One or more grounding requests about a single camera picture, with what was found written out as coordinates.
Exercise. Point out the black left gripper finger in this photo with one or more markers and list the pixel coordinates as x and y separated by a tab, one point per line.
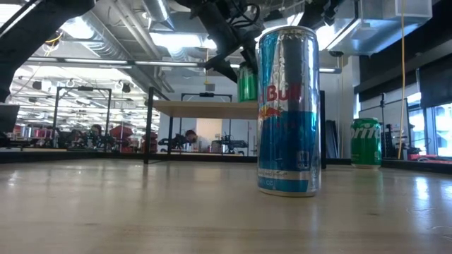
224	67
251	58

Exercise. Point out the green Sprite can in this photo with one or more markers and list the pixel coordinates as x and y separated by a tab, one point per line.
365	144
247	88

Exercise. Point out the blue silver Red Bull can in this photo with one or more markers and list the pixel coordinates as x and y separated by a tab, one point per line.
287	141

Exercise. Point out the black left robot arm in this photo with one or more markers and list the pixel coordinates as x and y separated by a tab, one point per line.
35	31

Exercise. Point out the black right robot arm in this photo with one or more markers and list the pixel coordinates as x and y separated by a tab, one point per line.
323	8

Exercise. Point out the wooden shelf with black legs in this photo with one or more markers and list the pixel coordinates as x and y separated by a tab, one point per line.
205	109

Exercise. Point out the person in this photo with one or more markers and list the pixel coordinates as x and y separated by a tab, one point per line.
95	131
191	135

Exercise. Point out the red background equipment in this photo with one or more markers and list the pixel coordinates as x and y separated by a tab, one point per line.
120	132

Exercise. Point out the dark monitor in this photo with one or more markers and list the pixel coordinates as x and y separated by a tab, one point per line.
8	118

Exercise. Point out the black background rig frame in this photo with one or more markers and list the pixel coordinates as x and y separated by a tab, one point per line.
56	116
206	94

